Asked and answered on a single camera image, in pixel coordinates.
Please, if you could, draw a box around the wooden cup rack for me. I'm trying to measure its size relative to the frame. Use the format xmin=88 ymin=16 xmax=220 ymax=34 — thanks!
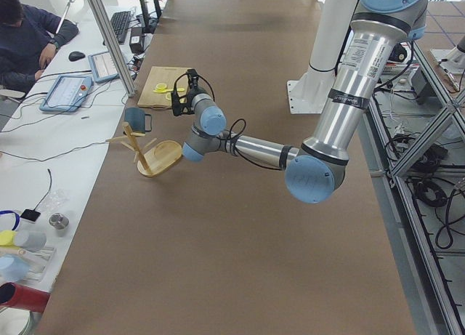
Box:
xmin=106 ymin=122 xmax=182 ymax=177

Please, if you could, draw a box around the far teach pendant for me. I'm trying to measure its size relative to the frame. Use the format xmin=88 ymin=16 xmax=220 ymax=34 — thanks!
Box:
xmin=88 ymin=51 xmax=119 ymax=84

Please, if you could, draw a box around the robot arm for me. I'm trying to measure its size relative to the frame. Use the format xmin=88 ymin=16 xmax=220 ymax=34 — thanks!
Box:
xmin=171 ymin=0 xmax=428 ymax=203

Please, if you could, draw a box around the dark blue mug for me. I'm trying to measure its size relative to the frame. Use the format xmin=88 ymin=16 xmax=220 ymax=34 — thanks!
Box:
xmin=124 ymin=107 xmax=153 ymax=134

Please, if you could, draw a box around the wooden cutting board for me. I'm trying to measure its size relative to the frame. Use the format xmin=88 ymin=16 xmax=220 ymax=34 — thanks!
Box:
xmin=137 ymin=66 xmax=188 ymax=110

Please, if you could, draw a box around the near teach pendant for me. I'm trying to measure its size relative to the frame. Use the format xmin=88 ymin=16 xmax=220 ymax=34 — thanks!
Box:
xmin=39 ymin=75 xmax=93 ymax=113

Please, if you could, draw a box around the small black square device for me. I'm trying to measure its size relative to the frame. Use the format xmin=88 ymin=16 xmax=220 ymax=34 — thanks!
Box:
xmin=20 ymin=209 xmax=41 ymax=222

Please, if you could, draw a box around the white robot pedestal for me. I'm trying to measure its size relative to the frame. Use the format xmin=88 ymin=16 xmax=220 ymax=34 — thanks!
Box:
xmin=287 ymin=0 xmax=357 ymax=114

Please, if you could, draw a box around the seated person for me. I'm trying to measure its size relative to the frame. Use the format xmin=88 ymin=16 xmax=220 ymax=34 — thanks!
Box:
xmin=1 ymin=0 xmax=78 ymax=93

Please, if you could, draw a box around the blue lanyard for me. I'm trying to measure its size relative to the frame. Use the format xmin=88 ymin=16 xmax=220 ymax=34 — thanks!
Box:
xmin=0 ymin=209 xmax=21 ymax=233

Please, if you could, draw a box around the clear plastic bag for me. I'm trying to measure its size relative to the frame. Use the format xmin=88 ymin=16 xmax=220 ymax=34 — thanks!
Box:
xmin=38 ymin=189 xmax=69 ymax=212

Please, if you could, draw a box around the teach pendant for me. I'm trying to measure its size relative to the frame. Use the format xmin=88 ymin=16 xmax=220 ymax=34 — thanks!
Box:
xmin=39 ymin=75 xmax=93 ymax=113
xmin=88 ymin=51 xmax=119 ymax=84

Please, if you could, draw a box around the light blue cup on rack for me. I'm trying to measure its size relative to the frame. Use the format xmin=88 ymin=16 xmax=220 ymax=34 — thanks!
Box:
xmin=1 ymin=254 xmax=30 ymax=282

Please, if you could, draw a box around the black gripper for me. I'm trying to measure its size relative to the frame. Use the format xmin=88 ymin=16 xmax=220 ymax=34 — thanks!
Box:
xmin=171 ymin=89 xmax=197 ymax=116

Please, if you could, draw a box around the black computer mouse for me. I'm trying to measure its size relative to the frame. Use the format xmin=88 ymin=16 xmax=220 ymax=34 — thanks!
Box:
xmin=68 ymin=51 xmax=86 ymax=62

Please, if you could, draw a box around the red thermos bottle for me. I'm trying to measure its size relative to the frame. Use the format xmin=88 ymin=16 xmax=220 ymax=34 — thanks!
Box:
xmin=1 ymin=282 xmax=50 ymax=313

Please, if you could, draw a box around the aluminium frame post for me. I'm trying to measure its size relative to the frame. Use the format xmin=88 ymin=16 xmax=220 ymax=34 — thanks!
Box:
xmin=87 ymin=0 xmax=136 ymax=97

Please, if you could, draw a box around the black keyboard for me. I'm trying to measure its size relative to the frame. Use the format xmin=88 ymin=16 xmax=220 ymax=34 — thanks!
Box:
xmin=110 ymin=11 xmax=132 ymax=44

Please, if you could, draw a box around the black power box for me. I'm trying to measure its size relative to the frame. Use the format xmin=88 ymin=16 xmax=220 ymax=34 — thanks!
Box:
xmin=129 ymin=27 xmax=145 ymax=55

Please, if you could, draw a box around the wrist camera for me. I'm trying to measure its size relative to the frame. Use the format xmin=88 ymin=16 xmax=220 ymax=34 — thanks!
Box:
xmin=186 ymin=68 xmax=199 ymax=89

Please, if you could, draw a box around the yellow cup on rack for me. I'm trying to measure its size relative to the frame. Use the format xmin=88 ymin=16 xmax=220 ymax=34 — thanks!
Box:
xmin=0 ymin=230 xmax=17 ymax=247

